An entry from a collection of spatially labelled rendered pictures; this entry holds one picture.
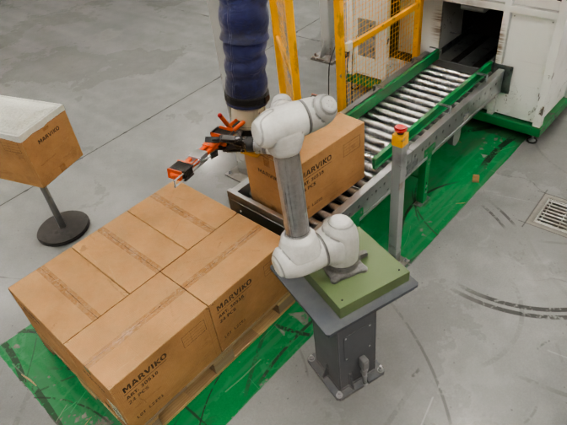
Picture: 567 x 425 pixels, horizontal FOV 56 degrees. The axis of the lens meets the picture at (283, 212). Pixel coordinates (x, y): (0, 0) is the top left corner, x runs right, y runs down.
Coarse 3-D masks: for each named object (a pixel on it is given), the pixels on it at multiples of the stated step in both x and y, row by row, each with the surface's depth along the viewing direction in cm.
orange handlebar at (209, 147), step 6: (234, 120) 268; (240, 126) 266; (204, 144) 248; (210, 144) 248; (216, 144) 248; (210, 150) 245; (192, 162) 236; (198, 162) 238; (192, 168) 235; (174, 174) 228
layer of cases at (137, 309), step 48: (192, 192) 338; (96, 240) 312; (144, 240) 308; (192, 240) 304; (240, 240) 300; (48, 288) 286; (96, 288) 282; (144, 288) 279; (192, 288) 275; (240, 288) 281; (48, 336) 283; (96, 336) 258; (144, 336) 255; (192, 336) 266; (96, 384) 251; (144, 384) 251
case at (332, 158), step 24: (336, 120) 311; (312, 144) 294; (336, 144) 296; (360, 144) 313; (264, 168) 296; (312, 168) 289; (336, 168) 305; (360, 168) 324; (264, 192) 311; (312, 192) 299; (336, 192) 316
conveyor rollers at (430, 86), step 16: (416, 80) 422; (432, 80) 422; (448, 80) 415; (464, 80) 414; (480, 80) 414; (400, 96) 407; (416, 96) 407; (432, 96) 399; (464, 96) 400; (368, 112) 391; (384, 112) 391; (400, 112) 392; (416, 112) 384; (368, 128) 374; (384, 128) 375; (368, 144) 359; (384, 144) 358; (368, 160) 350; (368, 176) 333; (352, 192) 323; (336, 208) 313
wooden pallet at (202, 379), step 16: (288, 304) 326; (256, 320) 306; (272, 320) 320; (240, 336) 299; (256, 336) 313; (224, 352) 293; (240, 352) 306; (208, 368) 287; (224, 368) 299; (192, 384) 292; (208, 384) 293; (176, 400) 286; (160, 416) 279
